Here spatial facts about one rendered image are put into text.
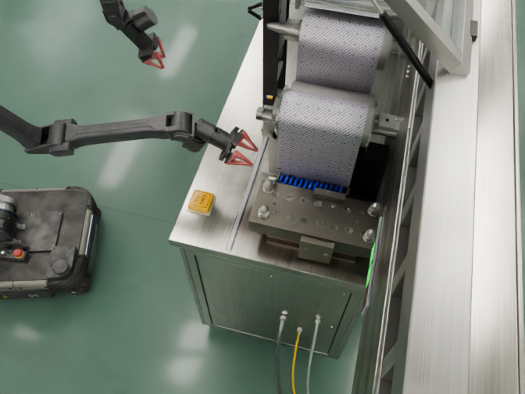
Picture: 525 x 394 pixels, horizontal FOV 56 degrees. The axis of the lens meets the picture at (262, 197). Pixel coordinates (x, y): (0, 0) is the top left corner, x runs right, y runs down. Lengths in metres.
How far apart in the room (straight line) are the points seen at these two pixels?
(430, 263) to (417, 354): 0.14
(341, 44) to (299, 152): 0.33
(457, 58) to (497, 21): 0.58
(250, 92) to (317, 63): 0.52
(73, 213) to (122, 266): 0.36
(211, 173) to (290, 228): 0.42
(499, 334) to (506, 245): 0.19
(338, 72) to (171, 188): 1.53
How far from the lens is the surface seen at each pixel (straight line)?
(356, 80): 1.56
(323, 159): 1.48
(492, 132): 1.26
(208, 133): 1.49
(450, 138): 0.91
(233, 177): 1.73
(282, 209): 1.50
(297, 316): 1.93
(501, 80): 1.39
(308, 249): 1.50
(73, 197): 2.64
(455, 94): 0.99
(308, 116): 1.38
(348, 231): 1.49
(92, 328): 2.56
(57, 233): 2.53
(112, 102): 3.35
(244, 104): 1.95
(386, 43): 1.49
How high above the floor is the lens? 2.31
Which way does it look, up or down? 57 degrees down
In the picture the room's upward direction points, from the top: straight up
